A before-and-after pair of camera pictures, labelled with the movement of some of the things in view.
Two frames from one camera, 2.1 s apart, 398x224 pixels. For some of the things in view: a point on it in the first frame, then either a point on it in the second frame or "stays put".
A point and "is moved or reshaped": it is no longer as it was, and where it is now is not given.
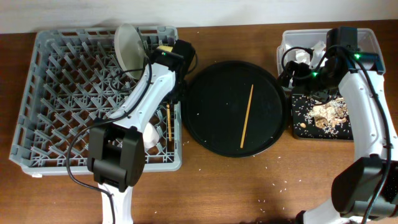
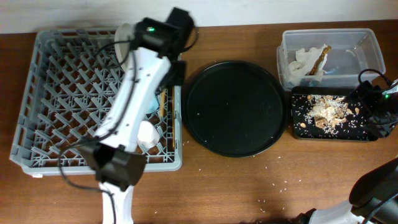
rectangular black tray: [313, 119] stays put
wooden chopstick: [169, 122] is moved or reshaped
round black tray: [236, 109] stays put
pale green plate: [130, 51] stays put
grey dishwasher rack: [73, 81] stays put
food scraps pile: [329, 115] stays put
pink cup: [150, 135] stays put
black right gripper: [301, 69] → [380, 127]
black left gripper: [183, 93] → [179, 79]
